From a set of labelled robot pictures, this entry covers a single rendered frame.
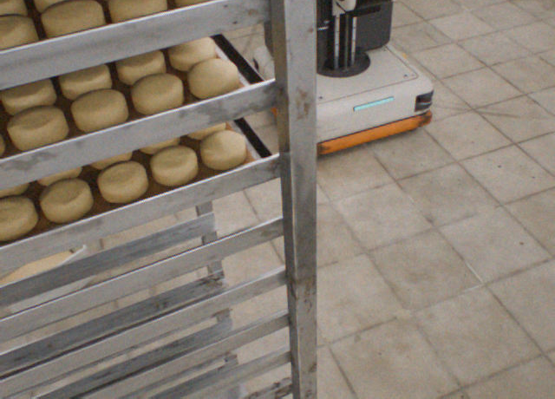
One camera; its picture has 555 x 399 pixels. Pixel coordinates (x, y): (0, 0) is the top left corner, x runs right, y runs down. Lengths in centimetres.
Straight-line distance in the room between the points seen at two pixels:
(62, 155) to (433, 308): 168
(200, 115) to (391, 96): 203
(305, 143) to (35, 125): 25
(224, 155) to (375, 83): 198
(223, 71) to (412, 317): 155
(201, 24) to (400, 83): 212
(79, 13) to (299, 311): 44
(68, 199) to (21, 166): 10
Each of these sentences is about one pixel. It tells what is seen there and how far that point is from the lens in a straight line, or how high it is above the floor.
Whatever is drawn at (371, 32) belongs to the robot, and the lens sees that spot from 275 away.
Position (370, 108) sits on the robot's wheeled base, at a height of 23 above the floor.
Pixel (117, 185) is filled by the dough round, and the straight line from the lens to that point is 62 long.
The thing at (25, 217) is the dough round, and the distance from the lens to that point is 62.
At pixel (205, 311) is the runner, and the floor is 105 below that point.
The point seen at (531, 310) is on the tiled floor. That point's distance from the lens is 216.
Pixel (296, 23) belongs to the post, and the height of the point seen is 140.
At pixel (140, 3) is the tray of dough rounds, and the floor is 142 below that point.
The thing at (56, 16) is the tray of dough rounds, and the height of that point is 142.
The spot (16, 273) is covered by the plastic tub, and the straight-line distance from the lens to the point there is 231.
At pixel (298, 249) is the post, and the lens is 68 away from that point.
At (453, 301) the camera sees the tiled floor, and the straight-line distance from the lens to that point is 211.
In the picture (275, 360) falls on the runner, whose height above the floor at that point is 88.
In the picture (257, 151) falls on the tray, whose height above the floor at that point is 122.
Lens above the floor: 163
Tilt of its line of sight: 42 degrees down
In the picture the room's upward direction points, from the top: 3 degrees counter-clockwise
